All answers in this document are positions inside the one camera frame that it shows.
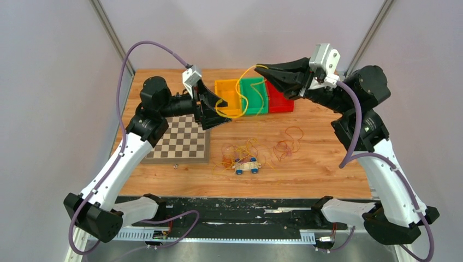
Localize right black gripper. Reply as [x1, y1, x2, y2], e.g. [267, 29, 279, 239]
[254, 55, 353, 114]

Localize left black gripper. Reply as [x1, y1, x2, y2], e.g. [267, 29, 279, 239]
[159, 79, 232, 130]

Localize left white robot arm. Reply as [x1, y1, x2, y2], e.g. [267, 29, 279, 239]
[64, 76, 231, 243]

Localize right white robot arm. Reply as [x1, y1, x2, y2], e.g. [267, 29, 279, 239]
[255, 57, 440, 245]

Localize red plastic bin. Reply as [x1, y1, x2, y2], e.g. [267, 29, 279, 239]
[265, 81, 294, 114]

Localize yellow plastic bin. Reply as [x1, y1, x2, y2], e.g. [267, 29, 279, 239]
[215, 79, 242, 116]

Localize green plastic bin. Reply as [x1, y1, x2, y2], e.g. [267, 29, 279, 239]
[240, 77, 269, 115]

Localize wooden chessboard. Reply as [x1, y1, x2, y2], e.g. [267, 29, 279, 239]
[141, 115, 210, 164]

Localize wooden toy car blue wheels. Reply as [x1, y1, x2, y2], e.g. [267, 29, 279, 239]
[232, 157, 262, 175]

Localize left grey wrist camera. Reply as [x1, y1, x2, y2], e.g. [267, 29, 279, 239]
[182, 65, 202, 99]

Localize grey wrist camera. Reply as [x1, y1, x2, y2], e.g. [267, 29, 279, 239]
[182, 65, 202, 99]
[308, 43, 340, 90]

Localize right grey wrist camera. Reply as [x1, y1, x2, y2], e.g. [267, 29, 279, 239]
[308, 43, 340, 90]

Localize right aluminium frame post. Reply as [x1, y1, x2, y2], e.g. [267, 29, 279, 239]
[344, 0, 395, 76]

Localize aluminium frame post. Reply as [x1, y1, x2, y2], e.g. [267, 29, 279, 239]
[344, 0, 395, 76]
[89, 0, 126, 61]

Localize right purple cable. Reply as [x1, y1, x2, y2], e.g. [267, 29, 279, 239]
[314, 80, 435, 262]

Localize left aluminium frame post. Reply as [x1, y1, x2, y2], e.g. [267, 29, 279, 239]
[89, 0, 126, 61]

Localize slotted grey cable duct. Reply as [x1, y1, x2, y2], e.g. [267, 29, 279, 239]
[113, 224, 316, 245]

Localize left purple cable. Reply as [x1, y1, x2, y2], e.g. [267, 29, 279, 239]
[68, 40, 200, 256]

